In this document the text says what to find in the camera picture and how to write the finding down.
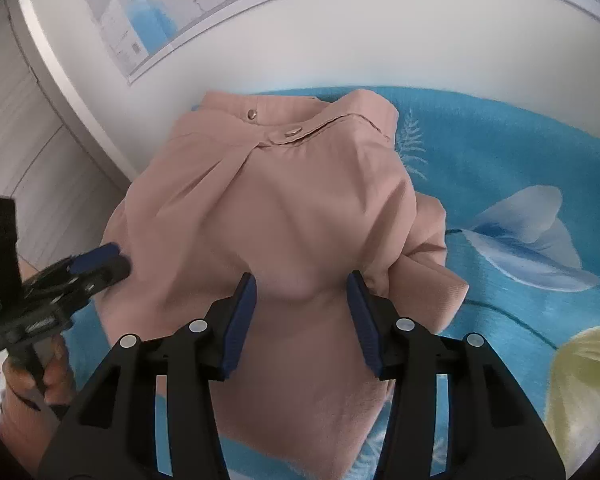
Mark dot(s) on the pink shirt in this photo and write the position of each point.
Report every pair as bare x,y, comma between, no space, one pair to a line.
299,193

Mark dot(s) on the left forearm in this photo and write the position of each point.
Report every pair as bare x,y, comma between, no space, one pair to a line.
28,423

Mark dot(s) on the blue floral bed sheet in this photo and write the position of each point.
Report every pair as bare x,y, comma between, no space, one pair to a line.
522,194

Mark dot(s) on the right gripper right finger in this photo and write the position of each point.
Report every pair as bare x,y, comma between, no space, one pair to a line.
494,430

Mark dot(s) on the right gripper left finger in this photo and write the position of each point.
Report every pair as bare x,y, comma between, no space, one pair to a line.
109,431

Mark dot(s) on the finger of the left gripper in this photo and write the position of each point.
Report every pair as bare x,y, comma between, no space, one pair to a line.
92,255
70,284

